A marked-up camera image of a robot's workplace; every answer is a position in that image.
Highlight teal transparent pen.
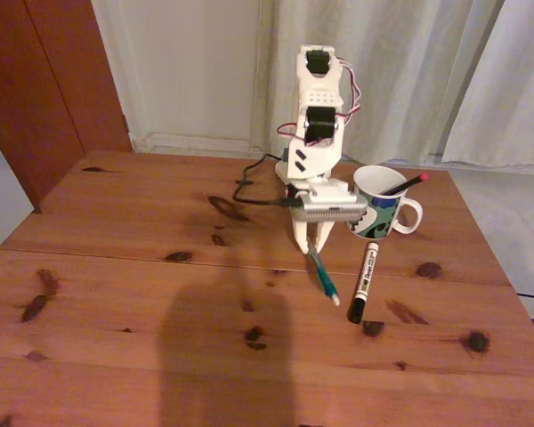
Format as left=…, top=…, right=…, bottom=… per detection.
left=306, top=238, right=342, bottom=307

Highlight white door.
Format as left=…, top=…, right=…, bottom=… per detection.
left=91, top=0, right=263, bottom=152

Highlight white Pentel marker black cap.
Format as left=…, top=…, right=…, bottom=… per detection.
left=346, top=241, right=380, bottom=325

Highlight black camera cable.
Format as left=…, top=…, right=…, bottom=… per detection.
left=231, top=153, right=304, bottom=210

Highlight white mug green blue pattern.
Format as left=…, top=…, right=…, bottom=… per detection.
left=346, top=165, right=424, bottom=240

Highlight narrow white curtain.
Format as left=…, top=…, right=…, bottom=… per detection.
left=440, top=0, right=534, bottom=166

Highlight wide white curtain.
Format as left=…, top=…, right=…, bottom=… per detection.
left=252, top=0, right=504, bottom=166

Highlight red white servo wires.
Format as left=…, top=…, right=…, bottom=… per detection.
left=277, top=60, right=364, bottom=148

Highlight black pen red end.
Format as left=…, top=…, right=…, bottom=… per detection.
left=377, top=172, right=430, bottom=197

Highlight silver camera box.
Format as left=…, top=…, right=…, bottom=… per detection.
left=300, top=195, right=368, bottom=224

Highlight brown wooden cabinet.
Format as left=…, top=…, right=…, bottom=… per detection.
left=0, top=0, right=133, bottom=213

